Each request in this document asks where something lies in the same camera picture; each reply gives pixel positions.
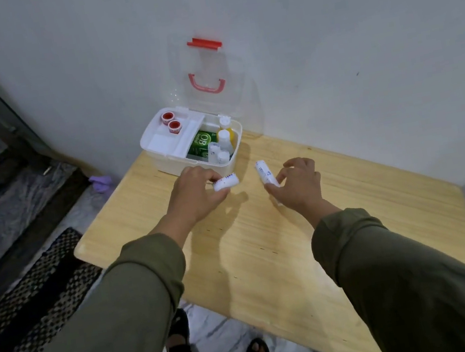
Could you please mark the wooden table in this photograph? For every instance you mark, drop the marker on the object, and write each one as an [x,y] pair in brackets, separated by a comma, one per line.
[250,258]

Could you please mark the long blue print bandage roll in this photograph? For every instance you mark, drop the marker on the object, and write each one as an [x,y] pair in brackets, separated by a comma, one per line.
[265,173]

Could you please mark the person's left hand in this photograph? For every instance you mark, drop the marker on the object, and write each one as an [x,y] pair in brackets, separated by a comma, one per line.
[196,197]

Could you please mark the person's left forearm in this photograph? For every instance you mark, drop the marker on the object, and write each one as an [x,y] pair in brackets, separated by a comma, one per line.
[99,335]

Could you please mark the speckled white gauze roll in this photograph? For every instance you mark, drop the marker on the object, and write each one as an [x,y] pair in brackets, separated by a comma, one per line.
[213,149]
[223,157]

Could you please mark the person's right hand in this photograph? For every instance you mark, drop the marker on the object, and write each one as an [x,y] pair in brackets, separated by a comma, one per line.
[302,186]

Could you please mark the white first aid box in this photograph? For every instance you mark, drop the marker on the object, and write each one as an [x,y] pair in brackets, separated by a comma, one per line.
[162,149]

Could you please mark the yellow liquid bottle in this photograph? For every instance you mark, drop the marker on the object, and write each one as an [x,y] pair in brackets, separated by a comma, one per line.
[226,124]

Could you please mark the red core tape roll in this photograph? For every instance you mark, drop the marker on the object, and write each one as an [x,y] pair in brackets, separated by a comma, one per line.
[168,118]
[175,127]

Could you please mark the short blue print bandage roll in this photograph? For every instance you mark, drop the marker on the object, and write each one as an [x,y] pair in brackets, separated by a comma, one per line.
[227,182]

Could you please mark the person's right forearm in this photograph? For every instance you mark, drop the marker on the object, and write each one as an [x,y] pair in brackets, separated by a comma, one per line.
[408,286]

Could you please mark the person's left black sandal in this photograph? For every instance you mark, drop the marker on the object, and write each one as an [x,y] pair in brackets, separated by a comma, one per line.
[179,325]

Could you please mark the white plastic bottle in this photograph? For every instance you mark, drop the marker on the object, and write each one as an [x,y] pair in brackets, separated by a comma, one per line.
[225,139]

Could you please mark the green medicine box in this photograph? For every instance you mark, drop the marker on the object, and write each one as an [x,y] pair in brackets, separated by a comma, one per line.
[201,143]

